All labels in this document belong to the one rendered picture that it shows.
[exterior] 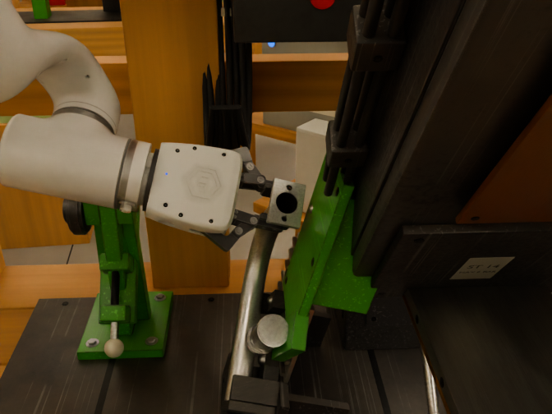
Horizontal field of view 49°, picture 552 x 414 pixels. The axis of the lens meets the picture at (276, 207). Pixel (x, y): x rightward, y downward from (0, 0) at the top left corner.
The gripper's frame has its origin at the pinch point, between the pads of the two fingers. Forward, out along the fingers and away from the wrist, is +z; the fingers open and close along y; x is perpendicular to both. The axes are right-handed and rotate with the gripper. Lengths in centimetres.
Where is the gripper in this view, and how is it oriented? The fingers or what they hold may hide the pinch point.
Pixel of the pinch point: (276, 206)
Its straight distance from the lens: 73.4
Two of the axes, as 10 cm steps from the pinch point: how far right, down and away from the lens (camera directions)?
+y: 1.5, -9.4, 3.0
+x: -2.2, 2.7, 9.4
